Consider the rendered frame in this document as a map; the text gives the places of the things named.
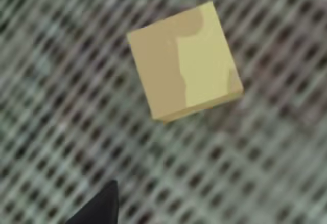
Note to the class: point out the yellow wooden block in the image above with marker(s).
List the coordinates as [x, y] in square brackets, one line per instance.
[184, 63]

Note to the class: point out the grey woven mesh mat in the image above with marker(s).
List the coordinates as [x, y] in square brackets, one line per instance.
[64, 106]

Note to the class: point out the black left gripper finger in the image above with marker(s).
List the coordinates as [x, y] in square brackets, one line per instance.
[99, 208]

